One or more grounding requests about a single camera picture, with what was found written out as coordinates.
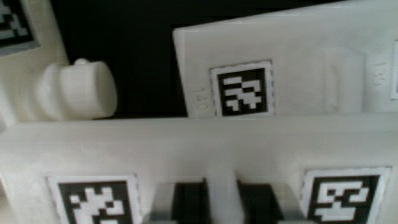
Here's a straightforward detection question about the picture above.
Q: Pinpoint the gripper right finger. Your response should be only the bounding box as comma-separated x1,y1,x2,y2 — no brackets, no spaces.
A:
238,182,284,224

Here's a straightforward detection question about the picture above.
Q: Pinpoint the white cabinet door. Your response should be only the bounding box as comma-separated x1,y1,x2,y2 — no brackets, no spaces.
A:
172,0,398,118

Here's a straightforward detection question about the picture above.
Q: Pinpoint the white cabinet body box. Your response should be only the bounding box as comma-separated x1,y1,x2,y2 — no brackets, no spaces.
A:
0,0,398,224

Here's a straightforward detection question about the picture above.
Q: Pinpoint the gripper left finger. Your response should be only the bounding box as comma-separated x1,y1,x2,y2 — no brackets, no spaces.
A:
172,181,207,224

